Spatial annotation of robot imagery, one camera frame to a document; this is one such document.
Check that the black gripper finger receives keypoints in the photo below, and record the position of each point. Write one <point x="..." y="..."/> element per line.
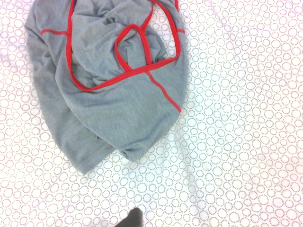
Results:
<point x="134" y="218"/>

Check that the grey shirt with red trim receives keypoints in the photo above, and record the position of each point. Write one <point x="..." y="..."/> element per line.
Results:
<point x="113" y="104"/>

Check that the white circle-patterned bed cover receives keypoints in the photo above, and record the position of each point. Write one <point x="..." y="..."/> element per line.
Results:
<point x="236" y="118"/>

